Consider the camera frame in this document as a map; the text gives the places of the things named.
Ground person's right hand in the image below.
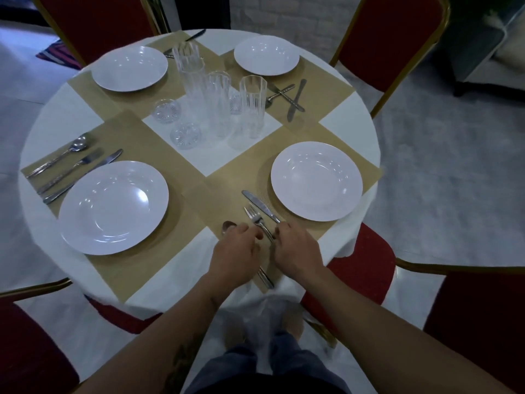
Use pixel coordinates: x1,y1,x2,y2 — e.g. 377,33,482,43
272,220,325,282

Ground person's left hand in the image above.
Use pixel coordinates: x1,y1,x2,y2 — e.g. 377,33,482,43
208,222,264,290

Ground silver spoon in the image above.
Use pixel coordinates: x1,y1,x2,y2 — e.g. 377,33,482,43
264,83,296,110
25,133,89,179
221,221,275,290

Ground person's right forearm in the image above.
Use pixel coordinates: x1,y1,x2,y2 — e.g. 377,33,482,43
299,266,516,394

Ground person's left forearm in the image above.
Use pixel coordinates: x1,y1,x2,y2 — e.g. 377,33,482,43
73,275,247,394

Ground beige placemat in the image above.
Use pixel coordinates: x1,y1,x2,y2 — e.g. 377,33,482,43
21,110,206,304
219,49,356,128
182,126,384,294
67,30,227,120

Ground white round plate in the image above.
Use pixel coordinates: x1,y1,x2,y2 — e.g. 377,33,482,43
91,46,169,92
270,141,363,222
58,161,170,256
234,35,300,77

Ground white tablecloth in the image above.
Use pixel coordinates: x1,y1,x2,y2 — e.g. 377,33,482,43
18,28,382,321

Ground small clear glass coaster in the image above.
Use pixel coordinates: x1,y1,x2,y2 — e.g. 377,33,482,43
169,121,203,151
151,98,182,124

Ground tall ribbed clear glass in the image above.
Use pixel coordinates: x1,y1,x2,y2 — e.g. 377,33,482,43
239,75,268,140
205,71,232,138
180,57,206,117
172,40,201,76

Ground blue jeans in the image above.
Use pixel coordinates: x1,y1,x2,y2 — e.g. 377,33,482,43
184,331,352,394

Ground grey armchair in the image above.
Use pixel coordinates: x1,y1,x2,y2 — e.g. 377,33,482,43
442,0,525,99

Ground striped rug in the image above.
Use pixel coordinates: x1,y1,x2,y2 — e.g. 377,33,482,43
36,38,83,71

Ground red chair with gold frame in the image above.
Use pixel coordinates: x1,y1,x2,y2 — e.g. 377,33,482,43
301,222,525,394
329,0,451,120
0,277,163,394
30,0,164,68

